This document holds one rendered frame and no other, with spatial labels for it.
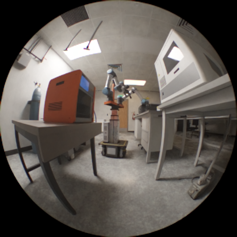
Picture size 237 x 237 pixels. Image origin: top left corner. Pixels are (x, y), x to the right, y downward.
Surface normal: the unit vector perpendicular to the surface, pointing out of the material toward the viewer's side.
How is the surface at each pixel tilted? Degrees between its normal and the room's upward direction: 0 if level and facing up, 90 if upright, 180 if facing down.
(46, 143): 90
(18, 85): 90
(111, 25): 180
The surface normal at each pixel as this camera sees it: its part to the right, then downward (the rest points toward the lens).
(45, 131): 1.00, 0.02
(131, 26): -0.02, 1.00
